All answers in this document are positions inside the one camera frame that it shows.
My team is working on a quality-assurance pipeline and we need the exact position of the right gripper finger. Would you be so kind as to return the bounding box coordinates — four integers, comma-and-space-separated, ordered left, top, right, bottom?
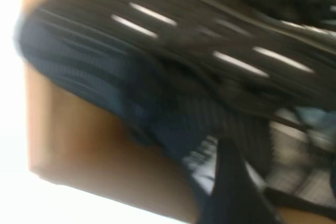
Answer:
207, 137, 279, 224

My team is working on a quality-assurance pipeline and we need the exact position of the brown cardboard shoe box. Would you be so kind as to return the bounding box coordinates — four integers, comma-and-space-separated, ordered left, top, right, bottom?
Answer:
22, 0, 336, 224

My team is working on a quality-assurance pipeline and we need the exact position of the black knit sneaker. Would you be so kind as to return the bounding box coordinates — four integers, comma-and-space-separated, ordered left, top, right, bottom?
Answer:
13, 0, 336, 204

